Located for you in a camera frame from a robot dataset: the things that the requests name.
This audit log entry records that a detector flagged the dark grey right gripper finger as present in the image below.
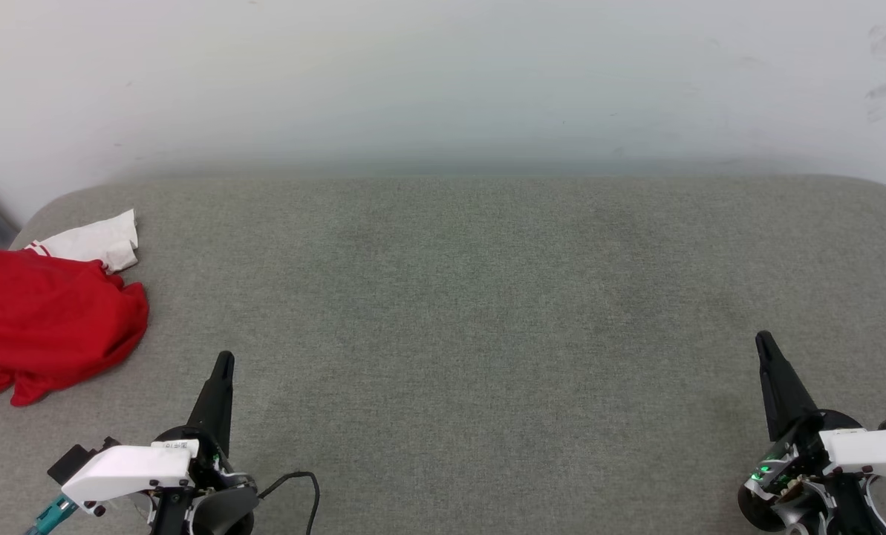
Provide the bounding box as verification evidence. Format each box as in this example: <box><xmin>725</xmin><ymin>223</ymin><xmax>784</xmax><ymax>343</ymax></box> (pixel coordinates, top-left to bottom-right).
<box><xmin>755</xmin><ymin>331</ymin><xmax>821</xmax><ymax>444</ymax></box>

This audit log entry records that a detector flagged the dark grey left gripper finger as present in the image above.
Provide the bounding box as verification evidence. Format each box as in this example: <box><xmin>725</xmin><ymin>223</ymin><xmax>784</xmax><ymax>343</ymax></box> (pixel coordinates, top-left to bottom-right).
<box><xmin>186</xmin><ymin>351</ymin><xmax>235</xmax><ymax>456</ymax></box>

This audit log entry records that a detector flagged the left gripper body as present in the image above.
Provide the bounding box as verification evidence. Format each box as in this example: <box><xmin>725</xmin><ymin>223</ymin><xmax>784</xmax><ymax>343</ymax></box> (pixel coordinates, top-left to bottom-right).
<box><xmin>152</xmin><ymin>425</ymin><xmax>260</xmax><ymax>535</ymax></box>

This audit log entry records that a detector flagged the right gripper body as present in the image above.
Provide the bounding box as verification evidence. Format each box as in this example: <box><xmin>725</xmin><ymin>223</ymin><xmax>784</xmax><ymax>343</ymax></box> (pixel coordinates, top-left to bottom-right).
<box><xmin>737</xmin><ymin>409</ymin><xmax>886</xmax><ymax>535</ymax></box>

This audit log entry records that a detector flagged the red jersey with white sleeves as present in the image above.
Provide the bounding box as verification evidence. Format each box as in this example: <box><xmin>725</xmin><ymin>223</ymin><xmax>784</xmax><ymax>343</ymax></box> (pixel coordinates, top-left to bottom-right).
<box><xmin>0</xmin><ymin>209</ymin><xmax>150</xmax><ymax>407</ymax></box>

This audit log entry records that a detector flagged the thin black looped cable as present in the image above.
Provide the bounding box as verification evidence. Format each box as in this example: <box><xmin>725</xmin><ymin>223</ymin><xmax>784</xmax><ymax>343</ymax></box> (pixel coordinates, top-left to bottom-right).
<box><xmin>257</xmin><ymin>471</ymin><xmax>322</xmax><ymax>535</ymax></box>

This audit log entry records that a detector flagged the black cable with teal plug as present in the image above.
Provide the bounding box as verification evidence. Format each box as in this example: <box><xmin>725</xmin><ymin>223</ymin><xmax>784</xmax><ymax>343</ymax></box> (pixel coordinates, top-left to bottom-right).
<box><xmin>25</xmin><ymin>494</ymin><xmax>79</xmax><ymax>535</ymax></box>

